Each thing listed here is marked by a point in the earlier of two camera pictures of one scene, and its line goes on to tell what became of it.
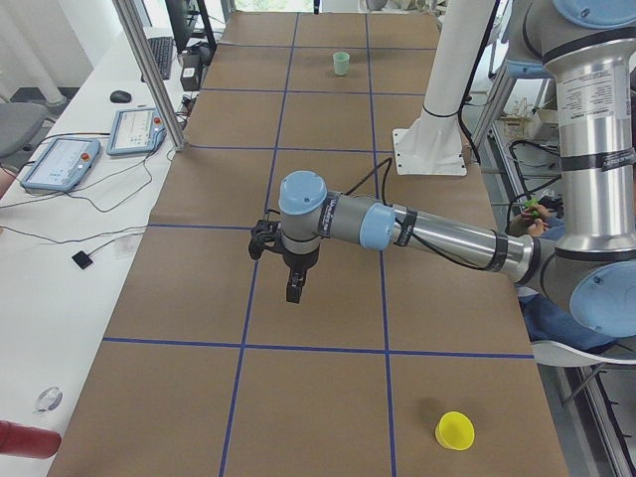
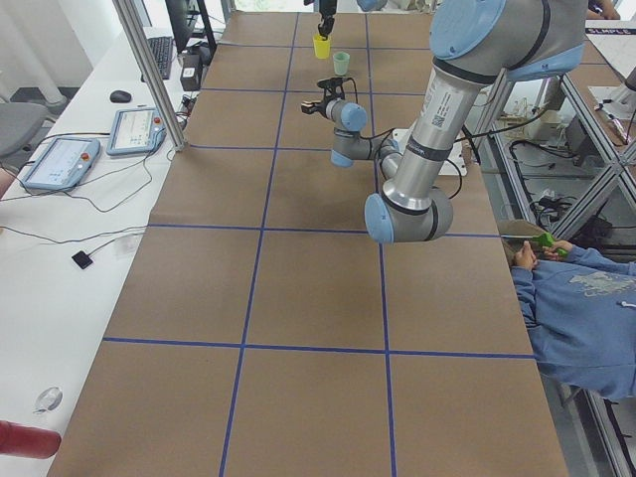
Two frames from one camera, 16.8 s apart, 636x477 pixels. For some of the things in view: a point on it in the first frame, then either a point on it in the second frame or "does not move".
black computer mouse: x=120 y=96 does not move
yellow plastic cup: x=455 y=430 -> x=322 y=46
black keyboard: x=162 y=49 does not move
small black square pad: x=82 y=259 does not move
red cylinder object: x=28 y=440 does not move
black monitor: x=177 y=13 does not move
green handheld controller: x=531 y=203 -> x=549 y=240
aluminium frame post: x=151 y=71 does not move
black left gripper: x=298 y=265 -> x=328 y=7
